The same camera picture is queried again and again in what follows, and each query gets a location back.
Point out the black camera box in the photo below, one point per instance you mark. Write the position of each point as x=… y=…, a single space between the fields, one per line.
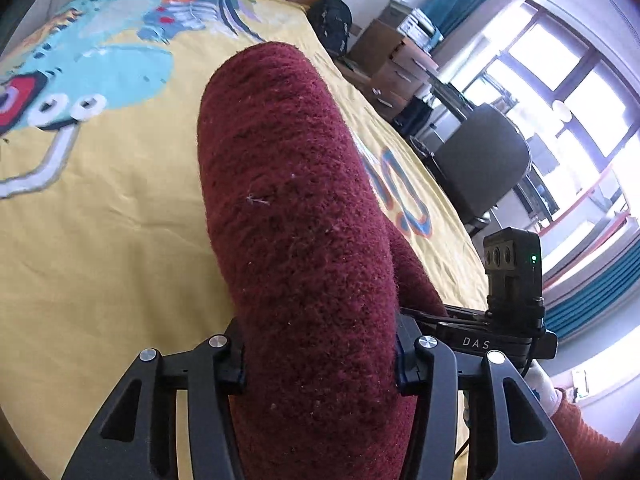
x=513 y=266

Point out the yellow cartoon bedspread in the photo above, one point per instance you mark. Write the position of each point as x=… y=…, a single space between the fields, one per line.
x=104 y=250

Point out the maroon knit sweater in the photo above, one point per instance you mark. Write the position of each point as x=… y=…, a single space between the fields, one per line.
x=315 y=270

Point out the grey office chair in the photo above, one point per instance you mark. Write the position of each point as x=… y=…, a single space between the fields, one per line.
x=479 y=163

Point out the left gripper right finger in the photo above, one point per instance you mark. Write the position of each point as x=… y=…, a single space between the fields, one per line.
x=510 y=435

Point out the gloved right hand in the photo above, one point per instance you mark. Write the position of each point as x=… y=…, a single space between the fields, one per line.
x=549 y=397

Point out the stack of boxes on cabinet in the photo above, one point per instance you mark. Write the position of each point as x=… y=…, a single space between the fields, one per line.
x=413 y=23

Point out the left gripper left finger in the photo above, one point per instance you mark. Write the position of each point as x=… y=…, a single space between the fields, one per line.
x=134 y=433

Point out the orange sleeved forearm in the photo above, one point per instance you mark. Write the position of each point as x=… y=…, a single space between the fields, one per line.
x=592 y=451

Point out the black backpack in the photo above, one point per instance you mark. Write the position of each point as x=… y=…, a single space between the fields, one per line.
x=331 y=21

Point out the wooden drawer cabinet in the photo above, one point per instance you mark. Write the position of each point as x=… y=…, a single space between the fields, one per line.
x=392 y=68

